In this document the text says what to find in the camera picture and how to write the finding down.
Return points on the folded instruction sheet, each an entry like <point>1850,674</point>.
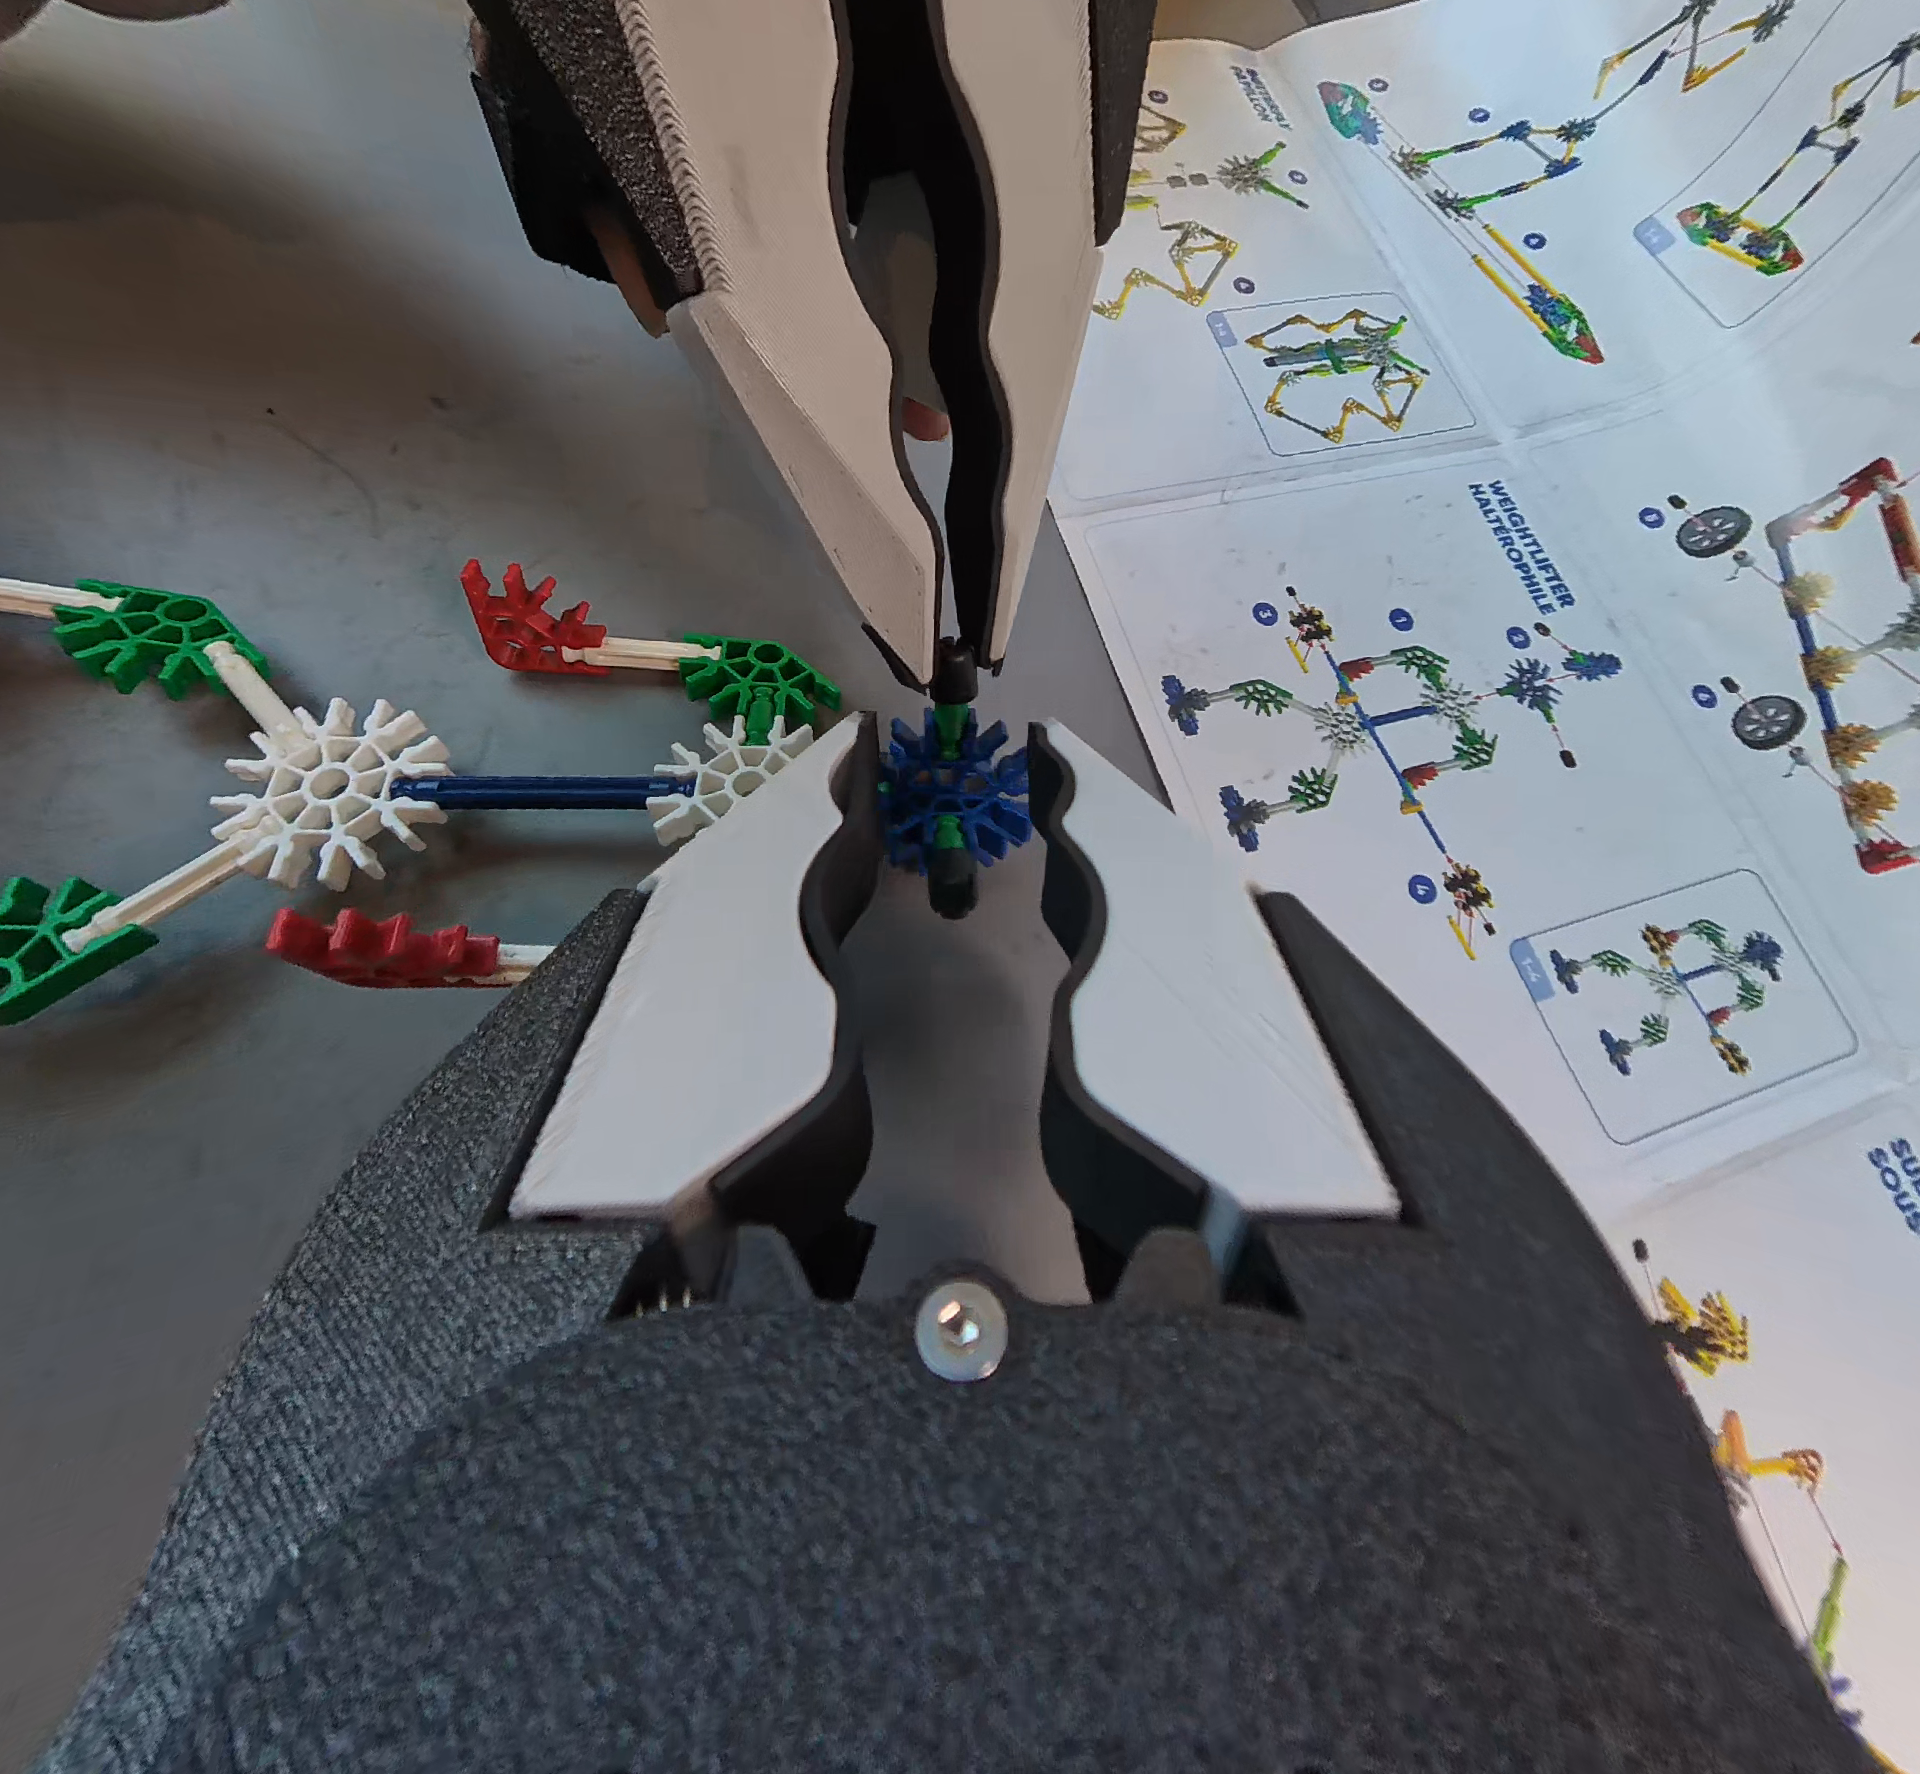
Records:
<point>1500,530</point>

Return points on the small black toy cap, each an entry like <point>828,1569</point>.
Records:
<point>953,672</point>

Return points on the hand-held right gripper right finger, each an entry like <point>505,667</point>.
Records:
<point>1224,1056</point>

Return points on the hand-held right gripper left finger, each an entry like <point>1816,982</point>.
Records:
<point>690,1056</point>

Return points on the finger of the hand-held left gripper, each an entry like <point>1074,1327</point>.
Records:
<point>765,184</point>
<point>1036,126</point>

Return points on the red toy connector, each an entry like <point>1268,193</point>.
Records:
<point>527,626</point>
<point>382,950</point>

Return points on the person's left hand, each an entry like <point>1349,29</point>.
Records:
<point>630,266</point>

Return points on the construction toy figure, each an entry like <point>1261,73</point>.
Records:
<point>330,791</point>

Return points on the grey desk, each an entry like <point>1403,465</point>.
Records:
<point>301,380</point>

